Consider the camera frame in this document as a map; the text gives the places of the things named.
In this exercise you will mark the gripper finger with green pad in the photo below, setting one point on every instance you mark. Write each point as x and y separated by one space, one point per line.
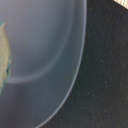
5 55

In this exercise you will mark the beige woven placemat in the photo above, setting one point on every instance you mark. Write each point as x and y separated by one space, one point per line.
122 2

